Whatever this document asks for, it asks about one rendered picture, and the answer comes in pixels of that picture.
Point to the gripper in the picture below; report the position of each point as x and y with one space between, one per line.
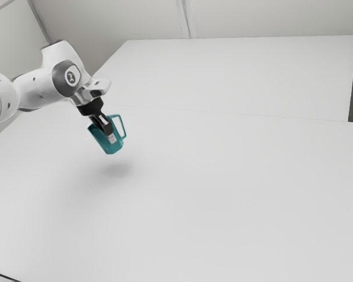
90 109

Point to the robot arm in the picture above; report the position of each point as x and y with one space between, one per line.
32 85

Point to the teal faceted mug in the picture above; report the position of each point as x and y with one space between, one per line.
109 141

